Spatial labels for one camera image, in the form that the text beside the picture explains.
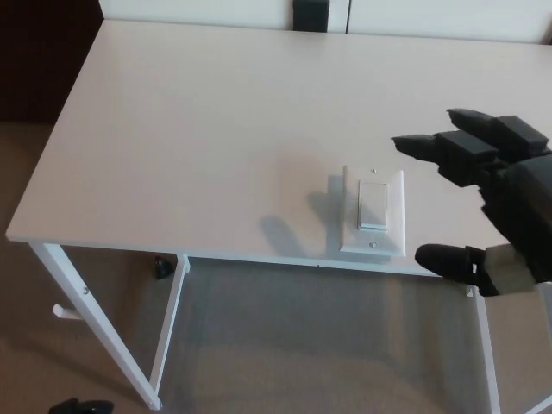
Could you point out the white low cabinet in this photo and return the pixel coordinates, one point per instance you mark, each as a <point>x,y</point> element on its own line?
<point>194,8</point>

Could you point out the white hook on table leg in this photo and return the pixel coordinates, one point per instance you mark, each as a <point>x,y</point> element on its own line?
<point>64,312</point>

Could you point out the white table with metal legs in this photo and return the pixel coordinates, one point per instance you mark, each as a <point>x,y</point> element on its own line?
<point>194,129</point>

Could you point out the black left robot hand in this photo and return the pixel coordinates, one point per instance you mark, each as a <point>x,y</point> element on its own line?
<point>82,407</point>

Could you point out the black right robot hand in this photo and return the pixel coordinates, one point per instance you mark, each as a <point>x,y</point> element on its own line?
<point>526,194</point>

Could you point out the small black floor object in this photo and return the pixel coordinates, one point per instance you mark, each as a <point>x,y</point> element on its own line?
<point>164,268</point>

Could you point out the white rocker light switch plate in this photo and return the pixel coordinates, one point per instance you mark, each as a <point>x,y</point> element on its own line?
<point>373,205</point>

